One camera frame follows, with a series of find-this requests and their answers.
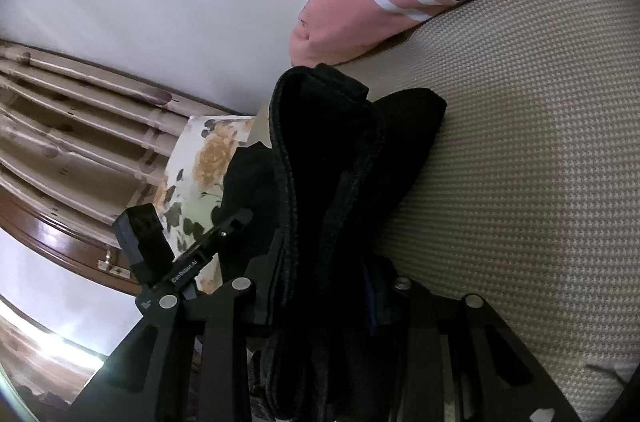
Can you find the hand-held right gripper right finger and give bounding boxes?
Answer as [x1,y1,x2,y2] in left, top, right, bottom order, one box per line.
[367,276,583,422]

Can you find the small metal hinge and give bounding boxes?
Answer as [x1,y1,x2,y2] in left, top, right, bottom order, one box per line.
[97,259,128,279]

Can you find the black pants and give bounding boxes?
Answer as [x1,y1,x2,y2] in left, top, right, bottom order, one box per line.
[220,65,448,422]

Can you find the brown wooden frame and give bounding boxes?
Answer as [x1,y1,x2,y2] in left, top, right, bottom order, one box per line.
[0,189,146,298]

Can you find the beige textured bed cover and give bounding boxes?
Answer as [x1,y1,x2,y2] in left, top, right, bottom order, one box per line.
[250,0,640,422]

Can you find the beige pleated curtain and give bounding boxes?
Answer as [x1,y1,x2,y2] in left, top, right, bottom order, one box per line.
[0,40,236,228]

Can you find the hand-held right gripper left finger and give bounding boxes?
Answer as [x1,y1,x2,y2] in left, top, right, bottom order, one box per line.
[65,236,282,422]

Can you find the floral pillow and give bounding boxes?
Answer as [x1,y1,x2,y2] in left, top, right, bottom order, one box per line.
[152,115,273,295]

